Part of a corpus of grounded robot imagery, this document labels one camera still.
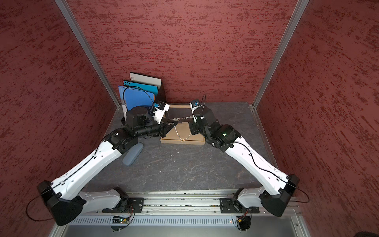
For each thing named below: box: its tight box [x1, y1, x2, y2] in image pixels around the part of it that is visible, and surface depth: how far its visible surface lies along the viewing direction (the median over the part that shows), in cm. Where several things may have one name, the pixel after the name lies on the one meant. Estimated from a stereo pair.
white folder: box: [129, 72, 162, 89], surface depth 101 cm
